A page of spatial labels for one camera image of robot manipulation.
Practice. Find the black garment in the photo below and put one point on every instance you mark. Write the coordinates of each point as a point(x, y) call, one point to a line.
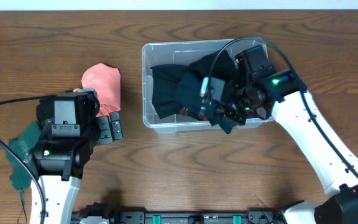
point(166, 78)

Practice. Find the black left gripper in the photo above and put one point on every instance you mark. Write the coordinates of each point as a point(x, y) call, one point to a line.
point(105, 135)

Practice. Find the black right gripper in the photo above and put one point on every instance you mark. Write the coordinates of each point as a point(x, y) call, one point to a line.
point(232, 114)

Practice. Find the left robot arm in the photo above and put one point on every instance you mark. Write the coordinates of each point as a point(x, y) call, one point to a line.
point(59, 164)

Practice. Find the red black plaid shirt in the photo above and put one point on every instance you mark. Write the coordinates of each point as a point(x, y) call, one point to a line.
point(186, 112)

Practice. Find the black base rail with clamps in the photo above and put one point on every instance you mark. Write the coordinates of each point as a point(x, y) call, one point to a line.
point(103, 213)

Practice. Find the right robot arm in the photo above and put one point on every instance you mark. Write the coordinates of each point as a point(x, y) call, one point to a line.
point(285, 98)

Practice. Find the salmon pink folded cloth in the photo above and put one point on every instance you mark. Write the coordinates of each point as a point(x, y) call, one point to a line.
point(106, 81)

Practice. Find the clear plastic storage container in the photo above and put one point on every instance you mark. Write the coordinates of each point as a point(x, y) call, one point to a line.
point(180, 53)

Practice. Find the dark navy garment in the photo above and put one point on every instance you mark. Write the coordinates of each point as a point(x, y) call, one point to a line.
point(188, 95)

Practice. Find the black folded cloth left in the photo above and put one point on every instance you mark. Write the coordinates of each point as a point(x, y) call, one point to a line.
point(45, 113)

